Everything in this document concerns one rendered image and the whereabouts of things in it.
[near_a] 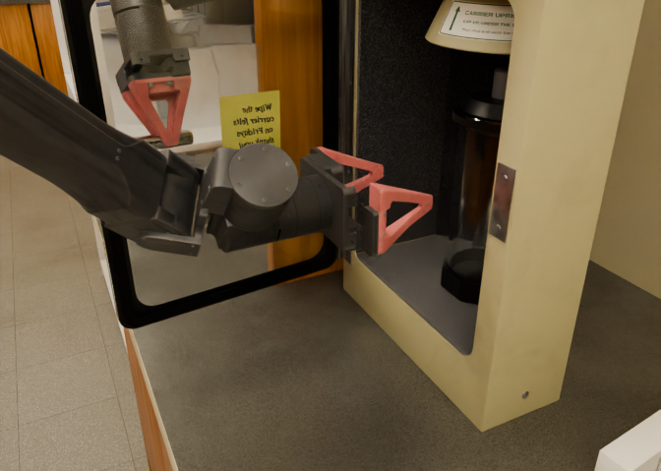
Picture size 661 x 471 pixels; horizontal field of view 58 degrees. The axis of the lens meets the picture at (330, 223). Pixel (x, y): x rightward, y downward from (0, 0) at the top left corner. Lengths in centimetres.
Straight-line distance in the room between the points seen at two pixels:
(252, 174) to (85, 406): 181
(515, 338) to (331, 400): 22
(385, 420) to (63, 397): 173
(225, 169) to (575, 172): 31
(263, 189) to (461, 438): 35
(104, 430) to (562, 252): 174
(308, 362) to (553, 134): 40
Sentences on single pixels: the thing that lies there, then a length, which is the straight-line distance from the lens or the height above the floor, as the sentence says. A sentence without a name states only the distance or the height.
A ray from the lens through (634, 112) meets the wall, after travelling 100.
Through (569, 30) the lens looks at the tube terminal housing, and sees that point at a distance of 53.
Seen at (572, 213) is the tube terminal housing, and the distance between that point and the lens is 60.
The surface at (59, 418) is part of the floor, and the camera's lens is 223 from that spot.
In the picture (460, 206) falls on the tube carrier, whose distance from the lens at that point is 70.
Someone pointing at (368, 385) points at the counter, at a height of 94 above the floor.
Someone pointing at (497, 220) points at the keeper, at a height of 118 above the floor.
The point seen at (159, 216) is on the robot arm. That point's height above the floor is 120.
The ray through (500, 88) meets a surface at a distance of 68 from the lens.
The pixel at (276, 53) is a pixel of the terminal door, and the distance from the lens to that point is 71.
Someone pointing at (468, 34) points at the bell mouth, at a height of 133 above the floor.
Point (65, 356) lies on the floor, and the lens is 249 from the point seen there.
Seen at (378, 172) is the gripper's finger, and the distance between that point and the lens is 68.
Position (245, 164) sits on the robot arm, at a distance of 49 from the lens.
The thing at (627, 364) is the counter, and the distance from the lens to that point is 84.
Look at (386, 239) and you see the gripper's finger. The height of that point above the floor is 116.
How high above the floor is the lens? 142
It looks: 26 degrees down
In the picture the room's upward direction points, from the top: straight up
